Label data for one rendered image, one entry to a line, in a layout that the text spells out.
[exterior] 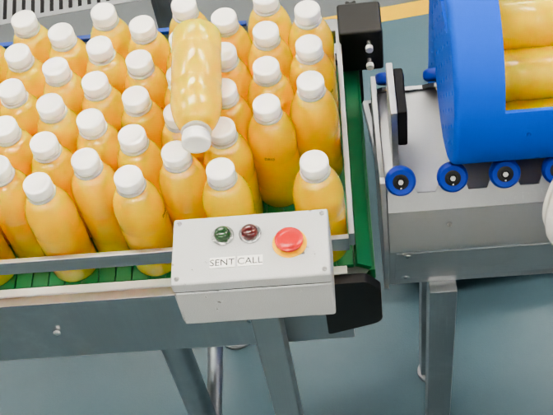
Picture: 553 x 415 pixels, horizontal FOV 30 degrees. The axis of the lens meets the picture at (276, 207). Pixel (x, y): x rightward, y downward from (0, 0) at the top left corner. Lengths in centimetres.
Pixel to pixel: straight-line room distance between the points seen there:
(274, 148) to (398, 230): 24
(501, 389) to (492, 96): 117
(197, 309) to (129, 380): 118
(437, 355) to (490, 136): 70
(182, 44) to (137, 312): 41
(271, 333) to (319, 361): 100
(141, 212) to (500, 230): 54
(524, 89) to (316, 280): 39
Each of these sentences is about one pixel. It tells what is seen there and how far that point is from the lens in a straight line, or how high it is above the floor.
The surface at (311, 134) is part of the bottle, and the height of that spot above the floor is 103.
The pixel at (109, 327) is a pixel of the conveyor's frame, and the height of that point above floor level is 82.
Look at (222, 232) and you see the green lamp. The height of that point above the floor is 111.
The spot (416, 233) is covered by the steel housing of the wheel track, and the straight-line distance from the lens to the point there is 158.
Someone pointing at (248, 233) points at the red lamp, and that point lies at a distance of 130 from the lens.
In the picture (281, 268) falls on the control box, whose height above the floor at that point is 110.
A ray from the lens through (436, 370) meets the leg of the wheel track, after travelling 206.
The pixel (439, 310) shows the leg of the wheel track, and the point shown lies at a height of 57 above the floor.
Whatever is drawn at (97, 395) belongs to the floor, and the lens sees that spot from 251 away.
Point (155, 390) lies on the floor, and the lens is 248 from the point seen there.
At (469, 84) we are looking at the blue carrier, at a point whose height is 117.
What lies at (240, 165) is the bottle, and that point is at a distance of 145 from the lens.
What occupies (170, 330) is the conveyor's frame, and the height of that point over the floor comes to 79.
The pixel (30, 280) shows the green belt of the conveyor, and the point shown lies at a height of 90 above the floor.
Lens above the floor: 217
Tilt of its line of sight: 54 degrees down
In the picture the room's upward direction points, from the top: 11 degrees counter-clockwise
